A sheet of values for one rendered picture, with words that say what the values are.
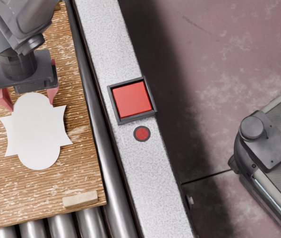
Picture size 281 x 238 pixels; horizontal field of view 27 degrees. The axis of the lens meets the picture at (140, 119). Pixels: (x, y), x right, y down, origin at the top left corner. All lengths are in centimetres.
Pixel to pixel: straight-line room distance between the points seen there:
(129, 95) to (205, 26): 119
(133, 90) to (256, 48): 119
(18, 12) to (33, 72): 23
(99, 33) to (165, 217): 38
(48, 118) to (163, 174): 22
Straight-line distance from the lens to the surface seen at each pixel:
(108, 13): 118
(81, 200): 99
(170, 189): 104
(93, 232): 102
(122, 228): 102
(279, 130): 184
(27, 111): 105
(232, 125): 208
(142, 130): 107
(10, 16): 79
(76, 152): 104
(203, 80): 214
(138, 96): 108
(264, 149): 176
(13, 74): 96
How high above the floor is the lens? 192
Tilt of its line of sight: 68 degrees down
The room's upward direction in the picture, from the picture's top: 1 degrees counter-clockwise
